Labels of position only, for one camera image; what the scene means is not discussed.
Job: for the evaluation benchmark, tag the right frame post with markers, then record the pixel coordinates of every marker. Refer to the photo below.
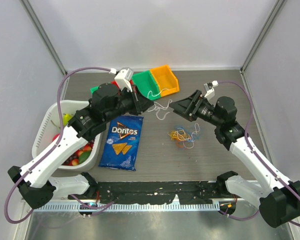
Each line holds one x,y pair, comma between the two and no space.
271,18

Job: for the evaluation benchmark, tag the yellow green pear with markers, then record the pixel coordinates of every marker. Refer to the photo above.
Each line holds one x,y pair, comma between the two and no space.
66,118

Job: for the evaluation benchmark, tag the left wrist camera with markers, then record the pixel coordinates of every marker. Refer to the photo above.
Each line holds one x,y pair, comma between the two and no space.
122,77

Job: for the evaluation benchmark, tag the red bin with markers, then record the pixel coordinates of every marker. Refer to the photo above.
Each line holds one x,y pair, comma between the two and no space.
114,83

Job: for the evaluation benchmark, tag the blue Doritos chip bag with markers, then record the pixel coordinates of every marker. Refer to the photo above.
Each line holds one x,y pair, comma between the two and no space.
122,143

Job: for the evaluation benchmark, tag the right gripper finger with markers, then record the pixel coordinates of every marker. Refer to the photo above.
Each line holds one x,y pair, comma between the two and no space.
181,108
193,97

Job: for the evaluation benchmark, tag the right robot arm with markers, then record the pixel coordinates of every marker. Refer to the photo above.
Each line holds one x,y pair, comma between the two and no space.
276,197

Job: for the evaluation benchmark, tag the frame post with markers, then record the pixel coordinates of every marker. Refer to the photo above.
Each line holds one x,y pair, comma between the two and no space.
43,34
271,18

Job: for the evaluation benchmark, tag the right green bin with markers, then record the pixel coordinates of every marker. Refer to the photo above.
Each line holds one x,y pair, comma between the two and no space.
147,85

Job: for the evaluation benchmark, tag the left frame post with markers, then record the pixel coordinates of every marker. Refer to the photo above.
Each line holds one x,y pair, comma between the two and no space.
43,34

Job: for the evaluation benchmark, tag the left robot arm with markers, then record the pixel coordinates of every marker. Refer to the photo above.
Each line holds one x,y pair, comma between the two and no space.
34,180

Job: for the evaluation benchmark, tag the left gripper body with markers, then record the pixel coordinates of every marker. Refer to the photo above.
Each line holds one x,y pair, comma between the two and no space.
126,103

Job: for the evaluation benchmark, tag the white fruit basket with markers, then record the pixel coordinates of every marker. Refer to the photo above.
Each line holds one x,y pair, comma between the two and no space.
50,127

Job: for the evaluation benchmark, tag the orange bin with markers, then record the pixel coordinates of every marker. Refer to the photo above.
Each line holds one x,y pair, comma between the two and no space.
165,79

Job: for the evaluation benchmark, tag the white slotted cable duct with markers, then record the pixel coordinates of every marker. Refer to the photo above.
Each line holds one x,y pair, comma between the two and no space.
175,206

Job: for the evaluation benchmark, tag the green bin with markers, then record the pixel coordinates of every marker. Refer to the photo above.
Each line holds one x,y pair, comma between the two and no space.
147,85
93,89

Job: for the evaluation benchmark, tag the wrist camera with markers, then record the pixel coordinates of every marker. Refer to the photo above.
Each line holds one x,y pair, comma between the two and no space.
122,77
210,89

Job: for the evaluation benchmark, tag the red grapes bunch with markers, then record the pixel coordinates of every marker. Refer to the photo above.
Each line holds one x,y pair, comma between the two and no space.
73,160

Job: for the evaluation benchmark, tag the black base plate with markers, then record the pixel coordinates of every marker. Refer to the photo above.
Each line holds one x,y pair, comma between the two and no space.
157,192

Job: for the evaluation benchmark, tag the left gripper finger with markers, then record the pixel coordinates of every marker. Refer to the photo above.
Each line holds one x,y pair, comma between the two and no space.
136,94
144,104

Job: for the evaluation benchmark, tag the green lime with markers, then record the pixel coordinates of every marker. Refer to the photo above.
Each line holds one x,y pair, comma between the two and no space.
84,156

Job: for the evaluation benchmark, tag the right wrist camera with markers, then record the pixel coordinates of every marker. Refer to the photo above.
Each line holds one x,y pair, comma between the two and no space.
210,89

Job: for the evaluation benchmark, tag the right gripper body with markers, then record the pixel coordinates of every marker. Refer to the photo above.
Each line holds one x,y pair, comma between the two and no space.
203,110

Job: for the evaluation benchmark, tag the left green bin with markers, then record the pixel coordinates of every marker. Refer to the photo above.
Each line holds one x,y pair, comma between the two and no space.
93,89

